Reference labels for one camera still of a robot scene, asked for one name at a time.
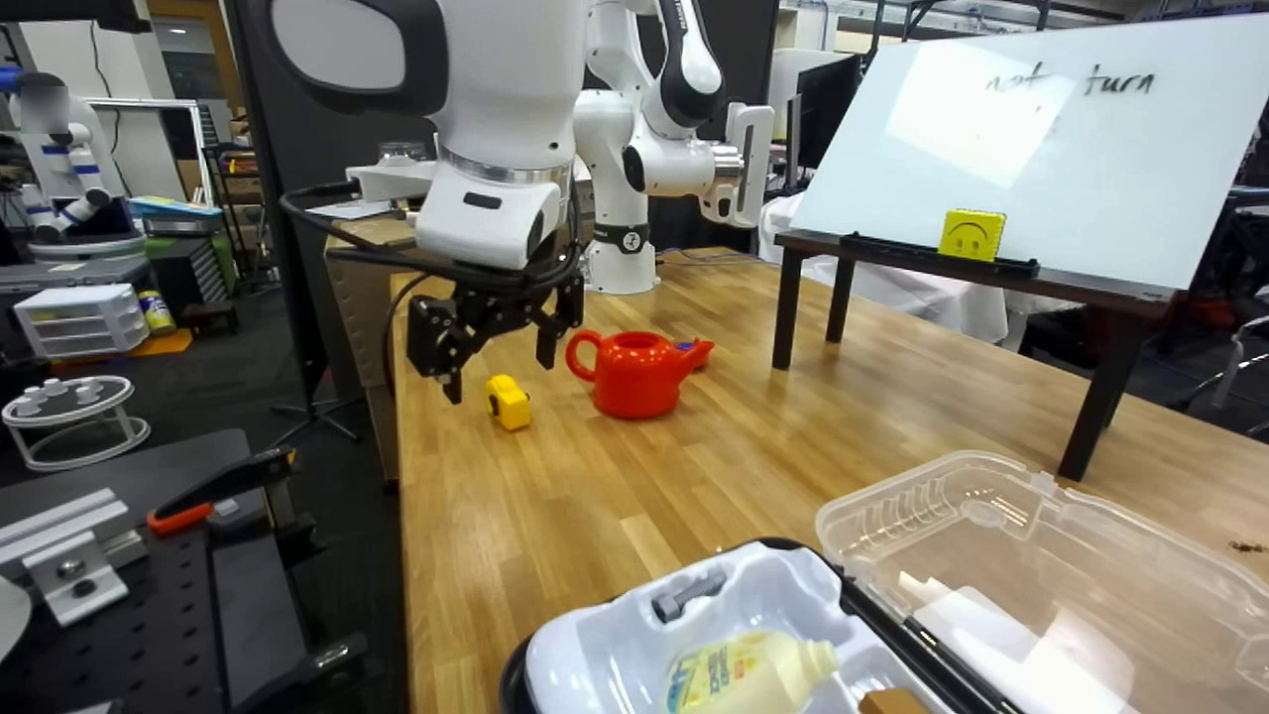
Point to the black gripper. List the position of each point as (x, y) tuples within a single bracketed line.
[(478, 310)]

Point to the yellow block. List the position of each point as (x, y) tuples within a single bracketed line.
[(510, 403)]

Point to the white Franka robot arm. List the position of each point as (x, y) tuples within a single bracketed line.
[(510, 95)]

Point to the red plastic teapot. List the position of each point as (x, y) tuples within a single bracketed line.
[(635, 380)]

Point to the wooden cabinet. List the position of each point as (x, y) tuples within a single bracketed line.
[(355, 305)]

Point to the black partition panel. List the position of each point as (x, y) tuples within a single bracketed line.
[(298, 264)]

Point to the orange and black clamp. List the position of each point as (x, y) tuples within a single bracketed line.
[(221, 491)]

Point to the white tray with items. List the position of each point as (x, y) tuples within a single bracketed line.
[(619, 650)]

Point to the white bottle with colourful label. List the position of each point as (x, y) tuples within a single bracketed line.
[(746, 672)]

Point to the white drawer organizer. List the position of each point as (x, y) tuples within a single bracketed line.
[(83, 319)]

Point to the black perforated workbench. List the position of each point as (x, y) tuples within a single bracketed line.
[(161, 622)]

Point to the aluminium extrusion pieces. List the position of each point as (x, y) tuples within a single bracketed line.
[(75, 548)]

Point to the white microscope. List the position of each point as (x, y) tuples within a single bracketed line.
[(61, 159)]

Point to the yellow smiley sticky note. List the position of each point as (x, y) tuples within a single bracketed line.
[(972, 236)]

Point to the small brown block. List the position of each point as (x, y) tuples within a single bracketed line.
[(893, 703)]

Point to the white whiteboard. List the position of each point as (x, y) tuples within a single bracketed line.
[(1058, 143)]

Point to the clear plastic container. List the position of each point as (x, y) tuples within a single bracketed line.
[(1058, 581)]

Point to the black easel stand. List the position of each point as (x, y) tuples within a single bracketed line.
[(1112, 359)]

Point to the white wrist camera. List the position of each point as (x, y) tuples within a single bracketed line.
[(389, 175)]

